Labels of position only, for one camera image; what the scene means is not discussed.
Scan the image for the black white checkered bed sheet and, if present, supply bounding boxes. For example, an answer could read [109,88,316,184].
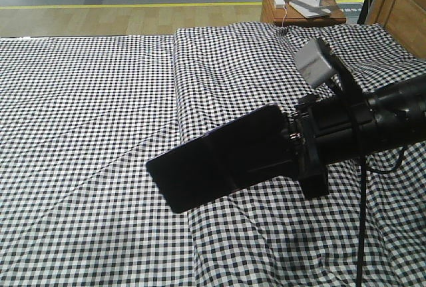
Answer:
[1,23,425,286]

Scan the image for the wooden nightstand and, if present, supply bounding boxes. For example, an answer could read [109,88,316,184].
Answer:
[260,0,347,27]

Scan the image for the small white power adapter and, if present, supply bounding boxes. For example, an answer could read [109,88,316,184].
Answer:
[274,0,286,9]

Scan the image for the wooden headboard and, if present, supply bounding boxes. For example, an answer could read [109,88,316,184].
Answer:
[365,0,425,59]

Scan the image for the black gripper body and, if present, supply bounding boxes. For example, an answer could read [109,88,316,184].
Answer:
[289,94,373,200]

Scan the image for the black camera cable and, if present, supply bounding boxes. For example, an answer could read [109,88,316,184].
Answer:
[355,153,405,287]

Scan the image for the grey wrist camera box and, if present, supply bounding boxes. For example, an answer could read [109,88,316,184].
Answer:
[294,38,337,89]

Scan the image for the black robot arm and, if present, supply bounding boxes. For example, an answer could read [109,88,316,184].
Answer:
[229,75,425,199]

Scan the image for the black smartphone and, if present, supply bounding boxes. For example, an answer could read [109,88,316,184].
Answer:
[146,105,291,214]

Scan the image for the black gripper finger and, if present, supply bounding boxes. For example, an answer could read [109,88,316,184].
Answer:
[230,152,298,189]

